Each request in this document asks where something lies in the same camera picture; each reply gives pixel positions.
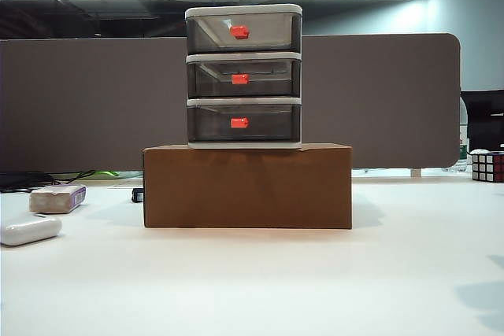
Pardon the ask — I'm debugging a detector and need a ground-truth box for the white earphone case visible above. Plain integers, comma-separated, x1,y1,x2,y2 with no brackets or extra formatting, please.
0,213,63,247

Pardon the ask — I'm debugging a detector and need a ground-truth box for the smoky drawer with inner divider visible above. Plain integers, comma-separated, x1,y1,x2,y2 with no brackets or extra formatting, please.
187,58,296,98

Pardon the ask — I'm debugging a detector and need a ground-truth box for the brown cardboard box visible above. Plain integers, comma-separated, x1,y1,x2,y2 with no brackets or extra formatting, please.
142,142,354,230

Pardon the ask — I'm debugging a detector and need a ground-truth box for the grey desk partition panel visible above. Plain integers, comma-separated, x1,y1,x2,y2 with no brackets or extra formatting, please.
0,32,461,174

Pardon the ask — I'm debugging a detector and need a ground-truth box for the white tissue pack purple label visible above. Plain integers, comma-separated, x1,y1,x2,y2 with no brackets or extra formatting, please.
28,183,87,215

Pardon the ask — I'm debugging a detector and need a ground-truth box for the clear water bottle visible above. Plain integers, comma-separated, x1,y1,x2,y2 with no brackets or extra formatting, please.
458,98,470,174

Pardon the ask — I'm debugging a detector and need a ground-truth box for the black rubik's cube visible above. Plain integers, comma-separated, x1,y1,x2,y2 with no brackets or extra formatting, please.
471,151,504,184

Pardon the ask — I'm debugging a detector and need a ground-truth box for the smoky drawer chunky red handle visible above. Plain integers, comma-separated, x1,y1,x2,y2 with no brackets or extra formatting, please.
186,13,296,53

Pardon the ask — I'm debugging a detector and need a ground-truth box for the white plastic drawer cabinet frame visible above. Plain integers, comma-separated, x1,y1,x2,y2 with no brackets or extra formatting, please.
184,4,304,150

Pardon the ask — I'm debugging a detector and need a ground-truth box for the black cables bundle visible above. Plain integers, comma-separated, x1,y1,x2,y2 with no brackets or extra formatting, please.
0,169,98,194

